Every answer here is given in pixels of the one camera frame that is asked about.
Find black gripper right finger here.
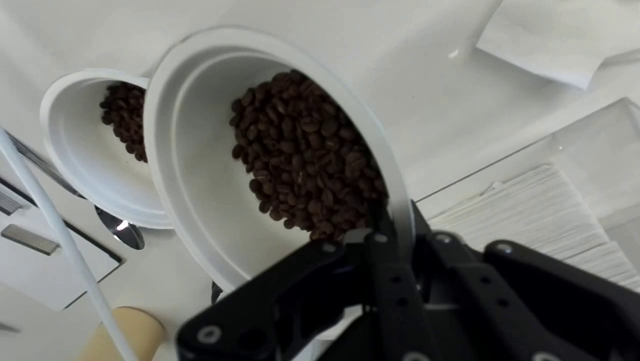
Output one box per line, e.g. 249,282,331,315
413,206,640,361

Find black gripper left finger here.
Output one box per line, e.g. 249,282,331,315
176,229,435,361

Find coffee beans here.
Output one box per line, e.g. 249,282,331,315
231,71,389,240
100,83,148,162

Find small white bowl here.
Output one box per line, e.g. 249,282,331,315
144,27,414,290

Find coffee beans in large bowl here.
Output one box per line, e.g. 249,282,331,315
100,83,148,162

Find large white bowl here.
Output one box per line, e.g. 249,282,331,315
41,68,170,229

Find stack of folded napkins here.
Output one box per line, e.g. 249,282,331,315
431,164,640,290

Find cardboard tube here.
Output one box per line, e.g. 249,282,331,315
78,306,166,361

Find black metal spoon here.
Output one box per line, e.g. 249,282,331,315
96,206,144,251

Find white cloth on counter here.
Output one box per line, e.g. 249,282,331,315
476,0,640,90

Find white cable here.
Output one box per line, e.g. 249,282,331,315
0,126,143,361

